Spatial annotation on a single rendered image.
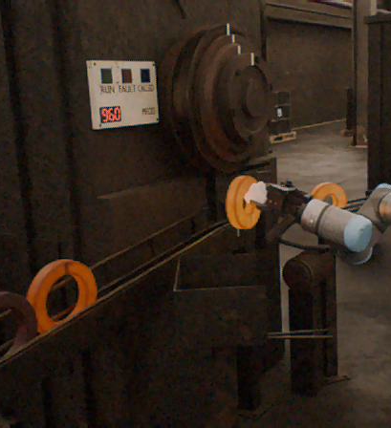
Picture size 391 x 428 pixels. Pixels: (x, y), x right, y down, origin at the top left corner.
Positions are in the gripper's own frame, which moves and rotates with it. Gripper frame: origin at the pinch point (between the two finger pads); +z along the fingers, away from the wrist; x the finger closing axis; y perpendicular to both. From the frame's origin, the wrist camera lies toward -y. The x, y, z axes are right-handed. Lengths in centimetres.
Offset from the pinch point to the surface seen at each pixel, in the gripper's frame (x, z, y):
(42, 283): 59, 14, -16
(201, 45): -4.2, 27.5, 37.4
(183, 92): 2.8, 26.0, 24.0
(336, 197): -65, -4, -11
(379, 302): -150, -12, -84
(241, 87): -13.9, 16.8, 27.4
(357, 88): -868, 294, -61
